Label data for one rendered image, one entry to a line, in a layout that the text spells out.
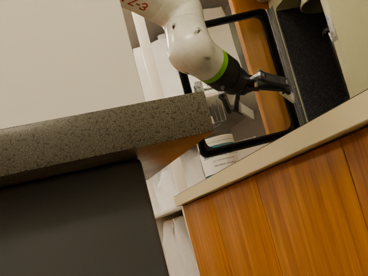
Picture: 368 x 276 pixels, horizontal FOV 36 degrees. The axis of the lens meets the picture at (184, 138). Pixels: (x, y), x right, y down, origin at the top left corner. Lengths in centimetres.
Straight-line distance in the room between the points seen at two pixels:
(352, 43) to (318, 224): 52
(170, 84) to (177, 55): 146
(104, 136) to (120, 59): 11
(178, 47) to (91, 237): 81
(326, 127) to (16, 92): 53
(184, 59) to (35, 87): 75
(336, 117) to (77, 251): 50
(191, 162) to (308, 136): 171
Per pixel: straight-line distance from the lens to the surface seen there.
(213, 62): 133
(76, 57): 59
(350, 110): 86
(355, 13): 150
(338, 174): 100
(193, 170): 266
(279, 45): 175
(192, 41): 129
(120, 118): 50
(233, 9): 181
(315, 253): 118
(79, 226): 55
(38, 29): 60
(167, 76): 277
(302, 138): 102
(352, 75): 144
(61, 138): 50
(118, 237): 55
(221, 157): 195
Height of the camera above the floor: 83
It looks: 8 degrees up
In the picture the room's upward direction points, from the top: 15 degrees counter-clockwise
